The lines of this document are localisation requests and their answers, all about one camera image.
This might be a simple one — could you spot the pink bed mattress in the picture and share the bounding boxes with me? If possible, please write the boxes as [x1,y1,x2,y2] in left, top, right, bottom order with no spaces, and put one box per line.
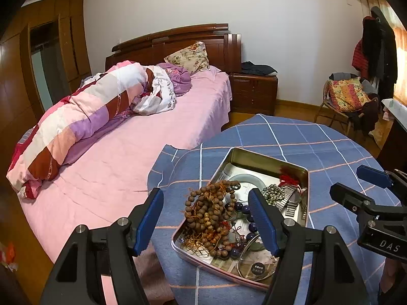
[21,67,232,261]

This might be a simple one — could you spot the pink metal tin box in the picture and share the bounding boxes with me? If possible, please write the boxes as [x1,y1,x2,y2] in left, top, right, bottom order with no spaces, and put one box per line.
[171,147,309,291]

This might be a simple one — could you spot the wooden wardrobe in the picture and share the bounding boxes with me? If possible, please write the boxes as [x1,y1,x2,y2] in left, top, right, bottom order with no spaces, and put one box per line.
[1,0,90,176]

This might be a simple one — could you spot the brown wooden bead string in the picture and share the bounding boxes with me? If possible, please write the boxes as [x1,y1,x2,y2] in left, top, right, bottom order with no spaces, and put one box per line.
[181,179,242,260]

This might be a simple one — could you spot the wooden nightstand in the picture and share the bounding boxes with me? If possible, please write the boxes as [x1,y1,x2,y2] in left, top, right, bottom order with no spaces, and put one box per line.
[229,73,278,116]

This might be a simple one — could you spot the dark clothes on nightstand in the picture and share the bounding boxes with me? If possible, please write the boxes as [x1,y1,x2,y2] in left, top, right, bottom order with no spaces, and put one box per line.
[241,61,277,77]

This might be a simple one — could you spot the metal watch band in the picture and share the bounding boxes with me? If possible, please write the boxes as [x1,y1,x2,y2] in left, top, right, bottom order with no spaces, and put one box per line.
[276,185,307,218]

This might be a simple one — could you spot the pale jade bangle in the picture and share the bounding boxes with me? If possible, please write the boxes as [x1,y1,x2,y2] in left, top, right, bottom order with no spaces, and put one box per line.
[229,174,266,200]

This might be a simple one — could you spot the wooden chair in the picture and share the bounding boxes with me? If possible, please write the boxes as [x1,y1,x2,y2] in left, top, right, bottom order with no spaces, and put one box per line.
[314,72,381,136]

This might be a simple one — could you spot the hanging clothes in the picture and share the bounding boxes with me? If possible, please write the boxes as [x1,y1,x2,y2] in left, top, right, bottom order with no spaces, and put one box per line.
[352,6,398,100]

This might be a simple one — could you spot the striped pink quilt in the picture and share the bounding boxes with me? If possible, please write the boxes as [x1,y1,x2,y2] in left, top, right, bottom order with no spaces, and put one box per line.
[6,61,177,200]

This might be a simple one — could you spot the silver bead necklace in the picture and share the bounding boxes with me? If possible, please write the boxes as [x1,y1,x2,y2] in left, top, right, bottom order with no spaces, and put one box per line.
[261,183,287,207]

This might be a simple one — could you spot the printed paper in tin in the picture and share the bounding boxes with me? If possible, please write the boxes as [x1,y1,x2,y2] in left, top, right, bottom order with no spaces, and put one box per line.
[172,162,279,288]

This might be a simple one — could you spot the floral pillow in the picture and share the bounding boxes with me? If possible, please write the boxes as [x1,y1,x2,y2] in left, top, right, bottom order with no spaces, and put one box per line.
[164,41,210,75]

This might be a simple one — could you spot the red string ornament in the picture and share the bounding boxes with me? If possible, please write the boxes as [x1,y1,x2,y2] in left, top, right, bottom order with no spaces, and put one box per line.
[279,167,300,187]

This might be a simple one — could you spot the purple garment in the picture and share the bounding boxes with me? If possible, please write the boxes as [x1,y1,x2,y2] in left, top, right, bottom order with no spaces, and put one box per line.
[158,63,192,96]

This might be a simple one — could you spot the blue plaid tablecloth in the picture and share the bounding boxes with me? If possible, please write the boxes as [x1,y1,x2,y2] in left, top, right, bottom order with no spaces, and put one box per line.
[148,114,400,304]

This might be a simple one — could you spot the colourful patchwork cushion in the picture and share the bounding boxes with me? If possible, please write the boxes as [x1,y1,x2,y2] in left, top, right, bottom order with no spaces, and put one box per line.
[328,77,370,112]

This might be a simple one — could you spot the wooden headboard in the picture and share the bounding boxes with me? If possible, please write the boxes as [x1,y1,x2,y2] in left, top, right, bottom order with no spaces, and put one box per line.
[105,23,242,73]

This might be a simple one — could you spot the dark purple bead bracelet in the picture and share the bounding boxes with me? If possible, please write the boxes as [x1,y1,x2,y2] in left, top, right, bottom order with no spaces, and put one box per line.
[224,200,261,260]

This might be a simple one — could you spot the clear glass bangle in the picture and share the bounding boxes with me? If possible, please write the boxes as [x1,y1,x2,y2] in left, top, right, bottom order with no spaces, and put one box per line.
[236,233,279,282]

